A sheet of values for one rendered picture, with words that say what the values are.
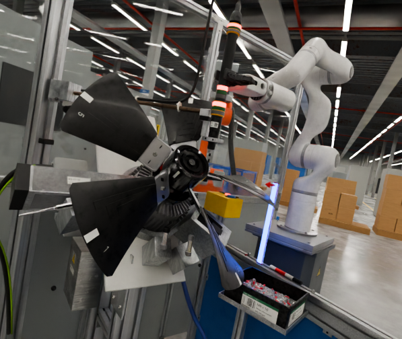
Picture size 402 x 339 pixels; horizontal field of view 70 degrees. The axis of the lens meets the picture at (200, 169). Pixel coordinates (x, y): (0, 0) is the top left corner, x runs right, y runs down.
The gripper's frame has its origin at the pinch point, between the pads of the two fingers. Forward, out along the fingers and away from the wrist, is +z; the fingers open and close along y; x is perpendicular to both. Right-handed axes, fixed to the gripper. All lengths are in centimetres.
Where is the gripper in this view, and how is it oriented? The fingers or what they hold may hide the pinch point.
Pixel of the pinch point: (224, 75)
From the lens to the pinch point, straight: 95.5
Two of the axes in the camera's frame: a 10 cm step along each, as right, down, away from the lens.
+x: 1.9, -9.8, -0.6
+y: -5.7, -1.6, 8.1
